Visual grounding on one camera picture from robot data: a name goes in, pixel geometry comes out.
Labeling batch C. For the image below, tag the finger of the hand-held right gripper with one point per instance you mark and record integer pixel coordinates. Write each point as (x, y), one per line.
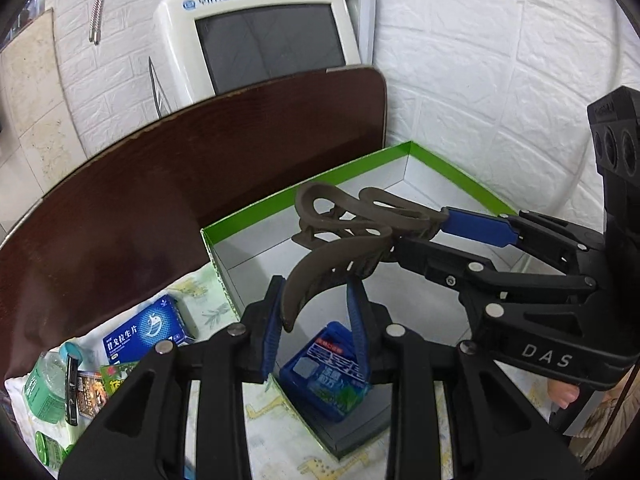
(430, 260)
(475, 225)

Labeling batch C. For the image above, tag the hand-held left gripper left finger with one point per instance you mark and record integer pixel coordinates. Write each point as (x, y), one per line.
(272, 320)

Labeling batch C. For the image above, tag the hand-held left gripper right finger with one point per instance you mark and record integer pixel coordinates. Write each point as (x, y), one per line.
(357, 330)

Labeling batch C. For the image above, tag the green and white cardboard box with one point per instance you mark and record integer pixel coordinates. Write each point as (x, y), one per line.
(435, 180)

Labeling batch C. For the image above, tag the small green box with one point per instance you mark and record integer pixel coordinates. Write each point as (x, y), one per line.
(117, 375)

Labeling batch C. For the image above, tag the red playing card box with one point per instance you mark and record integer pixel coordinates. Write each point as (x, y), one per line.
(92, 395)

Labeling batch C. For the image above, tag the person's right hand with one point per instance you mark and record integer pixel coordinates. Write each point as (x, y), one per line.
(565, 395)

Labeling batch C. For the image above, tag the blue plastic tablet box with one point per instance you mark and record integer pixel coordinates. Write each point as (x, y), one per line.
(320, 380)

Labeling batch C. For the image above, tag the printed blanket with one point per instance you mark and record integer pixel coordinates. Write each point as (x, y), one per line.
(210, 305)

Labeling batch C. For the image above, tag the blue medicine box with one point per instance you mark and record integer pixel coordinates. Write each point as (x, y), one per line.
(150, 327)

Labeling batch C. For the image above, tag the brown wooden board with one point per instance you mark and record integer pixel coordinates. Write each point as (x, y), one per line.
(175, 185)

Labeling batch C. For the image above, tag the black slim object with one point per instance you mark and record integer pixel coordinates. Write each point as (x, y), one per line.
(72, 390)

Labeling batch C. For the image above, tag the green label water bottle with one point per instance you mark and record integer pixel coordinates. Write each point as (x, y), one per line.
(42, 390)

